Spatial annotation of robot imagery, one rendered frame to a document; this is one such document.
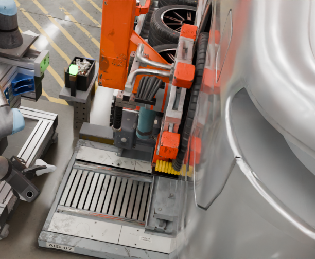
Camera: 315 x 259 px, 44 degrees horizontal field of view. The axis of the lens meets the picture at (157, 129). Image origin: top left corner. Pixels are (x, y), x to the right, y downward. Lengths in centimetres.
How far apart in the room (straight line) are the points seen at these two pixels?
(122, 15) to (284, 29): 147
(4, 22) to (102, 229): 119
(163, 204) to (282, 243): 144
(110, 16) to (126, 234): 119
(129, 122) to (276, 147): 160
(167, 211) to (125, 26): 103
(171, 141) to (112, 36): 85
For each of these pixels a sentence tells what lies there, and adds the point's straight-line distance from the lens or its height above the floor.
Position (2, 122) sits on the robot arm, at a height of 112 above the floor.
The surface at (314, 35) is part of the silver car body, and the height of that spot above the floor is 165.
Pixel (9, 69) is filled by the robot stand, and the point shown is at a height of 72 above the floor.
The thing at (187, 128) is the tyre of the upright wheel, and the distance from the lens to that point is 154.
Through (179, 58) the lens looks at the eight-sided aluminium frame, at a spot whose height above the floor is 112.
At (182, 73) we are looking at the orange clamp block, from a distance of 150.
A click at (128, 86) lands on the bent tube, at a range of 161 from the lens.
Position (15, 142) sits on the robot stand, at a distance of 250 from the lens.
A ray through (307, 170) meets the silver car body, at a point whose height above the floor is 141.
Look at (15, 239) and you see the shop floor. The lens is 232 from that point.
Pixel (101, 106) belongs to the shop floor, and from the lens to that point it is 308.
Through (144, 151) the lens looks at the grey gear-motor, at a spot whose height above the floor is 9.
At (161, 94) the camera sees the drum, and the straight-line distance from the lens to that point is 177.
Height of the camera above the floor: 195
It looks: 41 degrees down
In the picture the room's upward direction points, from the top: 12 degrees clockwise
